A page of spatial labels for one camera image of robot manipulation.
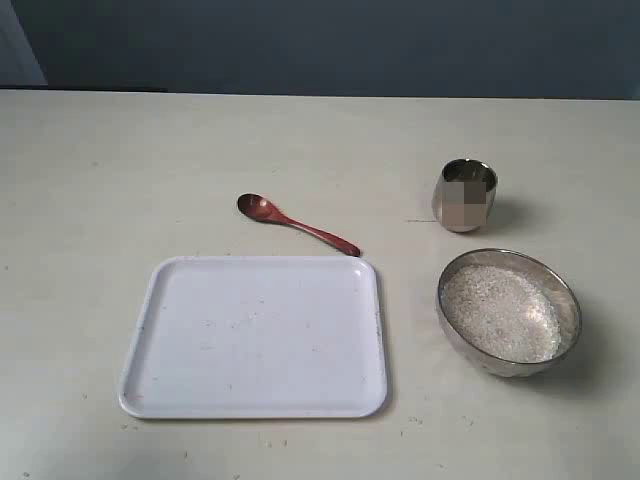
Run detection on small metal cup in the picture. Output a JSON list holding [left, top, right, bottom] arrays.
[[432, 158, 498, 233]]

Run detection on white rectangular plastic tray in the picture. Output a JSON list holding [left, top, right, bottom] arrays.
[[118, 256, 388, 420]]

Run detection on white granular powder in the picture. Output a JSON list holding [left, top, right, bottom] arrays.
[[442, 266, 561, 363]]

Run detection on steel bowl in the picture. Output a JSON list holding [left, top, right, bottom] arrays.
[[435, 248, 582, 378]]

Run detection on dark red wooden spoon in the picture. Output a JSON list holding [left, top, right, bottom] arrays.
[[237, 193, 361, 257]]

